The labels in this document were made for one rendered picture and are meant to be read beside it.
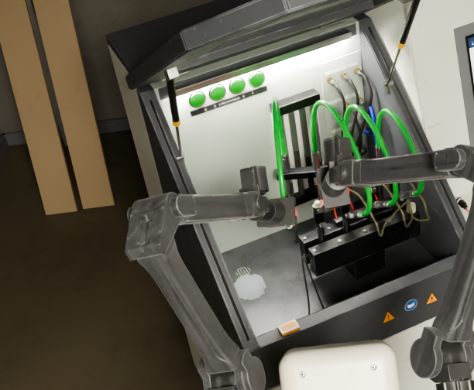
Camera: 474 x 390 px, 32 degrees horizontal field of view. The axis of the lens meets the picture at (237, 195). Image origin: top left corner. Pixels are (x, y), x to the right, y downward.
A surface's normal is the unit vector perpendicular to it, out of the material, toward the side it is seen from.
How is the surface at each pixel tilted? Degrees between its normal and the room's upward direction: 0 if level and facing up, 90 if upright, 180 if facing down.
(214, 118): 90
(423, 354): 63
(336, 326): 90
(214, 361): 89
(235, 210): 75
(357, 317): 90
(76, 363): 0
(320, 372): 48
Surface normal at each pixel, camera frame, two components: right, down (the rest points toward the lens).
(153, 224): -0.47, -0.50
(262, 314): -0.15, -0.80
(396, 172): -0.89, 0.00
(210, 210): 0.89, -0.16
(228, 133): 0.38, 0.50
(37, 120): -0.04, 0.40
